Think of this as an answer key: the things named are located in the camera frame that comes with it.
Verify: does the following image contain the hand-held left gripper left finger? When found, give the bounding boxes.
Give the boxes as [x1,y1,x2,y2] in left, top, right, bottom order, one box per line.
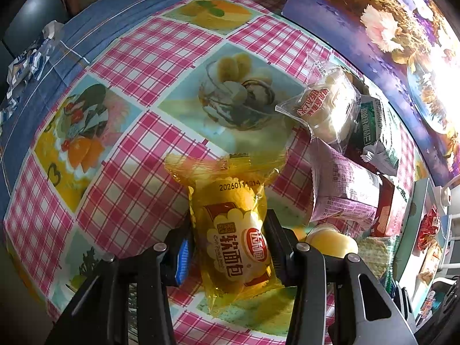
[45,221,196,345]

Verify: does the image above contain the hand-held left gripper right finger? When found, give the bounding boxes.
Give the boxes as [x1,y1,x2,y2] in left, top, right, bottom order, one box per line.
[264,208,419,345]

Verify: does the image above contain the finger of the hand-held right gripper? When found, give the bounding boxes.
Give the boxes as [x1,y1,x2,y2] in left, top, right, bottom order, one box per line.
[390,280,418,331]

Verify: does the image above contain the yellow bread packet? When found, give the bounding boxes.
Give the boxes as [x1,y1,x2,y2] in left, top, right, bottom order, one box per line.
[164,153,288,313]

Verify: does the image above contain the dark red snack packet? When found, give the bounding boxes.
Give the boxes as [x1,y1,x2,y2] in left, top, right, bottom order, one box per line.
[372,176,408,238]

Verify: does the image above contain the white box with teal rim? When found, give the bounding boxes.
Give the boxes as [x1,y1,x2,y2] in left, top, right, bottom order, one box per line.
[393,178,450,317]

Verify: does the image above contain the clear white bun packet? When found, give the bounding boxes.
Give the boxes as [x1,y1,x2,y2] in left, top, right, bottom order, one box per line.
[275,52,360,152]

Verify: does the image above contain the orange snack packet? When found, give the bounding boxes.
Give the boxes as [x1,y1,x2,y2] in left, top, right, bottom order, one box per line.
[417,241,444,284]

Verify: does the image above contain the yellow pudding cup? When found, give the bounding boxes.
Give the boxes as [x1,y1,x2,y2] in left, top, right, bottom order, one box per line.
[305,223,359,259]

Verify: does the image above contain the green patterned snack packet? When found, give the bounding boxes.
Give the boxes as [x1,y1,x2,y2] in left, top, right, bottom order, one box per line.
[357,235,399,292]

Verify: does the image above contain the bright red snack packet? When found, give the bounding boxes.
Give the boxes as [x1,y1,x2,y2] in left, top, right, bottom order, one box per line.
[417,210,441,250]

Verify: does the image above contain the pink snack packet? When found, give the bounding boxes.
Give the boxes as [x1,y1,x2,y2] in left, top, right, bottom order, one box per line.
[309,140,382,229]

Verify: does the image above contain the white gooseneck lamp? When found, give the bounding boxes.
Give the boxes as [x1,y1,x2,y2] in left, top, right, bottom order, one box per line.
[435,178,460,220]

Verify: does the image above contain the green white snack packet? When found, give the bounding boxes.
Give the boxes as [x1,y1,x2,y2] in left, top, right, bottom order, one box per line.
[354,93,401,177]

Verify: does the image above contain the pink checked printed tablecloth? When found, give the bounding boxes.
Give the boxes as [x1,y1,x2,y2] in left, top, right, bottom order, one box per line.
[3,0,432,345]

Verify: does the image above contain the crumpled blue white wrappers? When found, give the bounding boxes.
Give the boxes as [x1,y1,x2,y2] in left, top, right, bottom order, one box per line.
[5,20,65,97]

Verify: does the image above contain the blue blanket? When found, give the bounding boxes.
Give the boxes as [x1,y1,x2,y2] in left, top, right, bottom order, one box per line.
[0,0,231,216]

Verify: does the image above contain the floral wall poster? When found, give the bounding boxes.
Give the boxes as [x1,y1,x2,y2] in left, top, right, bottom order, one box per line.
[281,0,460,187]

